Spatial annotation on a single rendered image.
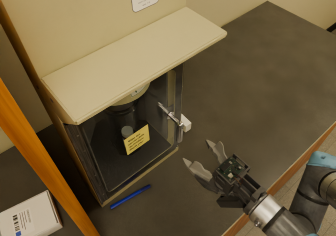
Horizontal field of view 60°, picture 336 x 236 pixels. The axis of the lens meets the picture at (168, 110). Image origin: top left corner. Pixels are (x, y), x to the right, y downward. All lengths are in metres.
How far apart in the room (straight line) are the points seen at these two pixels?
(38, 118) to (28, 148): 0.73
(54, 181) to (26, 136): 0.14
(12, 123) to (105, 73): 0.16
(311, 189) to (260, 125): 0.45
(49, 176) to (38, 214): 0.46
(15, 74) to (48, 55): 0.55
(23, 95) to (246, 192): 0.78
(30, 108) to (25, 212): 0.36
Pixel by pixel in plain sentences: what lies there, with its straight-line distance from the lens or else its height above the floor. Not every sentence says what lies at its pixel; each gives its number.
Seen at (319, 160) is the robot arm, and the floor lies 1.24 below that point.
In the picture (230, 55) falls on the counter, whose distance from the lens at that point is 1.41.
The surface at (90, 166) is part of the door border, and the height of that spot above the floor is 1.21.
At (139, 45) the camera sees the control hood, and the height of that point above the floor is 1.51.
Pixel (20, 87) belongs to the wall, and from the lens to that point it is 1.07.
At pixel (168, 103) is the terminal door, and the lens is 0.76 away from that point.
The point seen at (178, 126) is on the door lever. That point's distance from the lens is 0.78.
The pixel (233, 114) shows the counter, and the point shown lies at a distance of 1.17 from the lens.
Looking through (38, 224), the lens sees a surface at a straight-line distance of 0.97.
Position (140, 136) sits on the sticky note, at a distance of 0.78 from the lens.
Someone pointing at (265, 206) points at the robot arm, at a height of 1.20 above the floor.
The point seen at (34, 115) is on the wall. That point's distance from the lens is 1.17.
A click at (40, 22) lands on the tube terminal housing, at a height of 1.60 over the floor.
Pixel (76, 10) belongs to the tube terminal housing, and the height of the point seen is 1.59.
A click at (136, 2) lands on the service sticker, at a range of 0.54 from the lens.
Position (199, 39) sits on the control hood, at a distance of 0.54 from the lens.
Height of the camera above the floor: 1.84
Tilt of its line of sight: 51 degrees down
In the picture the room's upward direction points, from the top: straight up
